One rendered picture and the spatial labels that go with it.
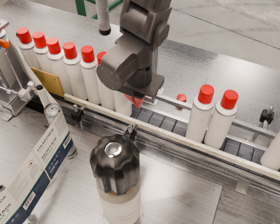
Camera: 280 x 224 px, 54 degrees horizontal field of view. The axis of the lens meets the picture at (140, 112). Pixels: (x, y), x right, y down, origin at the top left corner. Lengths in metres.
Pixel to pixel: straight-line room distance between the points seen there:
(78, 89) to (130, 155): 0.46
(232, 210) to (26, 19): 1.15
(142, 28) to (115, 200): 0.31
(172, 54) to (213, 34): 1.63
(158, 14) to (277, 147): 0.43
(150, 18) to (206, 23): 2.40
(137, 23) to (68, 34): 0.80
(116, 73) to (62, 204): 0.38
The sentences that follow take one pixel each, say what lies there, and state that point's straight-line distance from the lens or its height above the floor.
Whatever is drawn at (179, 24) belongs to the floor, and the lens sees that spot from 2.81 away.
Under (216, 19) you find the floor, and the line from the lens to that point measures 2.95.
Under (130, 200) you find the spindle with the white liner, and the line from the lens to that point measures 0.52.
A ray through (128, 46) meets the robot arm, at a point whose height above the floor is 1.23.
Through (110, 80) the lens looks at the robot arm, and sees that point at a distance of 0.51.
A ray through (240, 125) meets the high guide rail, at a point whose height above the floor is 0.96.
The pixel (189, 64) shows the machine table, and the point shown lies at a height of 0.83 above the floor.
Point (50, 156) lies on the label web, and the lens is 0.67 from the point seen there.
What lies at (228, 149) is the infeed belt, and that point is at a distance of 0.81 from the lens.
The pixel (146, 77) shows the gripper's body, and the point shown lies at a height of 1.14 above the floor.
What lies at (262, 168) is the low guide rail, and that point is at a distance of 0.77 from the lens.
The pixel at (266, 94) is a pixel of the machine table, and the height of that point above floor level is 0.83.
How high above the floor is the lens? 1.54
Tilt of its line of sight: 51 degrees down
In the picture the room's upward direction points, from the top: straight up
